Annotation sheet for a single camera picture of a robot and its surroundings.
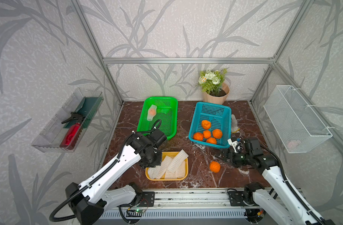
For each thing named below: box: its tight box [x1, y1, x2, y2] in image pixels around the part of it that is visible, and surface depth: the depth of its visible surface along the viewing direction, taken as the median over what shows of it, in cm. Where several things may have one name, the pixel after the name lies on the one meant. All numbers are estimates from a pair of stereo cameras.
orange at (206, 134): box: [202, 129, 212, 140], surface depth 96 cm
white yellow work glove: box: [231, 113, 240, 134], surface depth 106 cm
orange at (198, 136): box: [193, 132, 204, 142], surface depth 93 cm
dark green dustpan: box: [62, 96, 105, 129], surface depth 68 cm
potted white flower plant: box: [198, 68, 231, 104], surface depth 96 cm
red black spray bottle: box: [59, 111, 86, 150], surface depth 61 cm
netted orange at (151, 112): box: [146, 104, 157, 121], surface depth 107 cm
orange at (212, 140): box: [206, 136, 217, 145], surface depth 93 cm
